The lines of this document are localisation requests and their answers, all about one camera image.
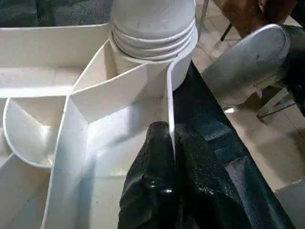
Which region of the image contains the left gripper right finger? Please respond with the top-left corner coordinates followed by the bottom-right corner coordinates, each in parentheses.
top-left (173, 125), bottom-right (253, 229)

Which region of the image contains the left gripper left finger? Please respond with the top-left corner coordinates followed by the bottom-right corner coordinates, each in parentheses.
top-left (118, 121), bottom-right (178, 229)

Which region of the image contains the white plastic table leg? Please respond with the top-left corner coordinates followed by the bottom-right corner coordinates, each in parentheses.
top-left (111, 0), bottom-right (198, 64)

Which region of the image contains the white plastic table top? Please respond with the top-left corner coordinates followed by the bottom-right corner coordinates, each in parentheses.
top-left (0, 22), bottom-right (200, 229)

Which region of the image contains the black tripod stand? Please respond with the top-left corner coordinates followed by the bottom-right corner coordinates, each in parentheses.
top-left (220, 22), bottom-right (233, 42)

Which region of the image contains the brown armchair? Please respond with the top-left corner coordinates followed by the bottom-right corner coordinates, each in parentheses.
top-left (215, 0), bottom-right (294, 36)

